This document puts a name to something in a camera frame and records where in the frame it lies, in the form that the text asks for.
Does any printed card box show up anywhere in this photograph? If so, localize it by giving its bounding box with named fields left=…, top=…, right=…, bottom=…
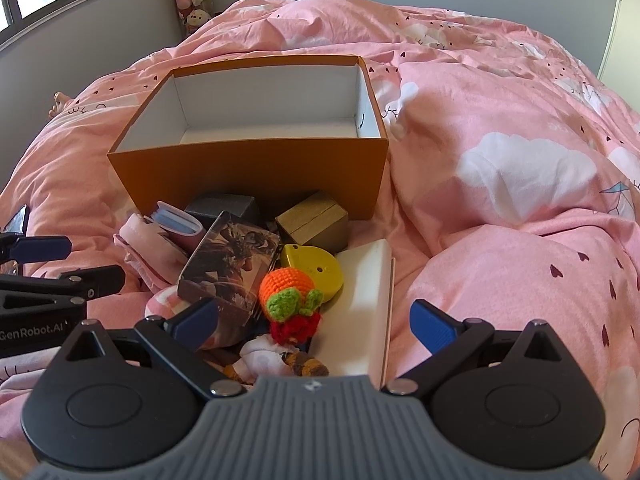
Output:
left=177, top=211, right=282, bottom=328

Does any pink cloud-print duvet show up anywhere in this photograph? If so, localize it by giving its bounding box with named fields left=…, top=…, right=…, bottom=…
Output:
left=0, top=0, right=640, bottom=480

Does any white flat case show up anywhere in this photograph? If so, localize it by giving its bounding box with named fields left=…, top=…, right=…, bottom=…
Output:
left=312, top=239, right=396, bottom=391

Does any white plush dog pink outfit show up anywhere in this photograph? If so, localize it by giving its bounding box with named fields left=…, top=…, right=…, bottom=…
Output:
left=114, top=212, right=221, bottom=351

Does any orange crocheted toy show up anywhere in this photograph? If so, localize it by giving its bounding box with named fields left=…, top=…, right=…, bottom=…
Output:
left=258, top=267, right=325, bottom=346

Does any grey small box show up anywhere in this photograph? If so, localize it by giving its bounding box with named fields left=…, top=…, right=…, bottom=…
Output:
left=185, top=193, right=260, bottom=231

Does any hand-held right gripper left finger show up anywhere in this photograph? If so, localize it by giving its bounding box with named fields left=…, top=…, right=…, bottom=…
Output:
left=62, top=297, right=246, bottom=401

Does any yellow round tape measure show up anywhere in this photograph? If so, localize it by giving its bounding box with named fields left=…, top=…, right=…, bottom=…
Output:
left=279, top=243, right=345, bottom=305

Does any orange cardboard box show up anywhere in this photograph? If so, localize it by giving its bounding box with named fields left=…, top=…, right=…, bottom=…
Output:
left=106, top=55, right=390, bottom=222

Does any person's foot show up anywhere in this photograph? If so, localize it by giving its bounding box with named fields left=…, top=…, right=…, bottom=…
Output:
left=48, top=92, right=76, bottom=120

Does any white wardrobe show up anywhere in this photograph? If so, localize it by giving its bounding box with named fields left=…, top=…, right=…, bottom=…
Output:
left=597, top=0, right=640, bottom=126

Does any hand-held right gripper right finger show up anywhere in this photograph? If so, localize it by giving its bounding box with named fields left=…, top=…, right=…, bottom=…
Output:
left=382, top=299, right=571, bottom=403

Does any gold small box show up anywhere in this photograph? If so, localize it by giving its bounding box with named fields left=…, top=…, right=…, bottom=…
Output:
left=275, top=190, right=349, bottom=253

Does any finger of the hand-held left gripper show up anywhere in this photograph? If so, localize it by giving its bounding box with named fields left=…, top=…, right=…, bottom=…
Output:
left=0, top=265, right=126, bottom=321
left=0, top=205, right=72, bottom=277

